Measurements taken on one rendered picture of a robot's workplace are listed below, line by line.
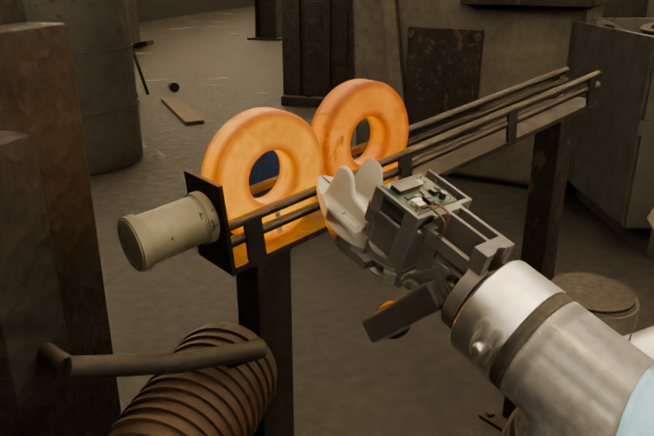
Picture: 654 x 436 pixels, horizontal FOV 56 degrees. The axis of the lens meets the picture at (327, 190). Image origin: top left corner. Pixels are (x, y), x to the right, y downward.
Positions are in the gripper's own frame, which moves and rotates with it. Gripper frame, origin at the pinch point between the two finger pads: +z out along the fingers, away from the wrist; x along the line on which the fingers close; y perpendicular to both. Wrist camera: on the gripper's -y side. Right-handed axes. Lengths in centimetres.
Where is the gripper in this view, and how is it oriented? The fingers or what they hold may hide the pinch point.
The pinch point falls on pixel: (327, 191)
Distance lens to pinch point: 63.4
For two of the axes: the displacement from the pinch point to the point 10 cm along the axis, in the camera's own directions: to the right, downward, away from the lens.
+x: -7.6, 2.2, -6.1
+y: 2.0, -8.2, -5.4
